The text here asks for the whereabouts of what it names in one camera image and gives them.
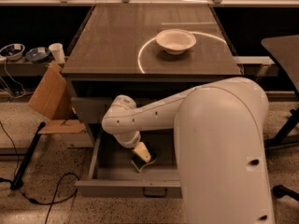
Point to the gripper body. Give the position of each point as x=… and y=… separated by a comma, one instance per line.
x=132, y=140

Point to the green yellow sponge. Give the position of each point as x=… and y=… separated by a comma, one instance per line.
x=139, y=164

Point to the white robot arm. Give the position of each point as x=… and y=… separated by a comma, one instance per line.
x=218, y=139

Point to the open middle drawer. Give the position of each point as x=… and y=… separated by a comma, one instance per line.
x=112, y=173

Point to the closed upper drawer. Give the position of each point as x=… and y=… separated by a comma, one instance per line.
x=91, y=109

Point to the grey drawer cabinet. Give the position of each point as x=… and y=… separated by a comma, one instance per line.
x=117, y=53

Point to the white bowl on counter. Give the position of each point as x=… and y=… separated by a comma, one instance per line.
x=175, y=41

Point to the brown cardboard box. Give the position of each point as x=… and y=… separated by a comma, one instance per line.
x=53, y=100

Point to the black left stand leg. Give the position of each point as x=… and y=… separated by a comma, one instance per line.
x=17, y=181

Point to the white paper cup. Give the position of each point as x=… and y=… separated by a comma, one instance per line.
x=58, y=52

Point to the blue bowl right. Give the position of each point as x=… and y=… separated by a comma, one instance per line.
x=37, y=55

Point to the blue bowl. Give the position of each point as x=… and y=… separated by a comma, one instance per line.
x=37, y=55
x=12, y=52

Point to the grey side shelf left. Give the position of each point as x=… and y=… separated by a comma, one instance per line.
x=24, y=68

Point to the black caster foot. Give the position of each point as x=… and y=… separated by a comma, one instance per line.
x=280, y=191

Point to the blue bowl left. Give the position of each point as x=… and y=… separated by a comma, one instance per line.
x=12, y=52

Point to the black stand frame right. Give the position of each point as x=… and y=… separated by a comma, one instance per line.
x=283, y=136

